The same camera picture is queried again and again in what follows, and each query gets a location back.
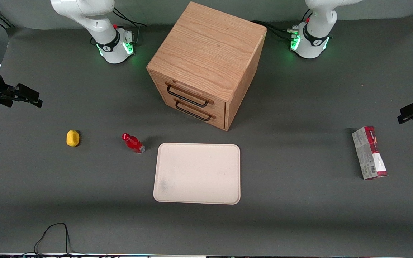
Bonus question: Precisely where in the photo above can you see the red coke bottle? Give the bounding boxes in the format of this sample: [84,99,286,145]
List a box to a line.
[122,133,146,154]

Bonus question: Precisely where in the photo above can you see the beige plastic tray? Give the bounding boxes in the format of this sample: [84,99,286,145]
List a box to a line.
[153,143,241,205]

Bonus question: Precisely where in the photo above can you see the yellow lemon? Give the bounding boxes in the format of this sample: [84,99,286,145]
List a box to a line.
[66,130,80,147]

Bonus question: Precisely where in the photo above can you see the grey and red carton box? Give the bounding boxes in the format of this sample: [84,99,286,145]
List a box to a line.
[352,126,388,180]

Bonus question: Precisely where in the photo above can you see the wooden two-drawer cabinet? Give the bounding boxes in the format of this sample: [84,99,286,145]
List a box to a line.
[146,1,267,132]

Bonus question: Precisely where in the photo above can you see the black right arm base cables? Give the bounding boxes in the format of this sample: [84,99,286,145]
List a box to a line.
[111,7,148,45]

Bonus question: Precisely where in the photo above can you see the black arm base cables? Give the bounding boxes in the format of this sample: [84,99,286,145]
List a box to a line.
[111,7,148,45]
[251,9,313,42]

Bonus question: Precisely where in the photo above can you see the thin black looped cable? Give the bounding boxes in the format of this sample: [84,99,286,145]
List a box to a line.
[22,223,85,257]

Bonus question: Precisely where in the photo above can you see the long black drawer handle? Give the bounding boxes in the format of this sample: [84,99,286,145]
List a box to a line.
[166,84,210,108]

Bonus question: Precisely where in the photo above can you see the short black drawer handle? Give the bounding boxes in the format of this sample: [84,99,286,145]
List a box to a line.
[175,100,213,121]

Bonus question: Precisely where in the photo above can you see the black left arm base cables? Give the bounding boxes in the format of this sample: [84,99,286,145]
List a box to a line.
[251,9,313,42]

